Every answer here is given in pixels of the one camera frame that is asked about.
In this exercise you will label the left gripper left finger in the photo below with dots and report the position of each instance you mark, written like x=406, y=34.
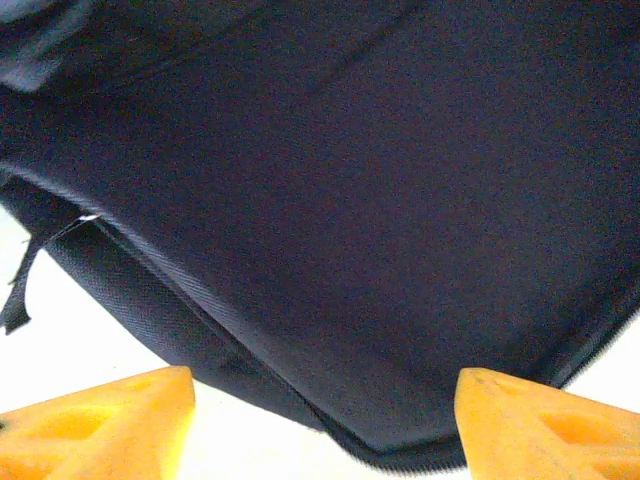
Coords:
x=90, y=430

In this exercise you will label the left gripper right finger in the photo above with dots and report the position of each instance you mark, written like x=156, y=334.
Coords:
x=545, y=435

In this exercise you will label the black backpack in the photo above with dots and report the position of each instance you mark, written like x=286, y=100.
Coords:
x=350, y=200

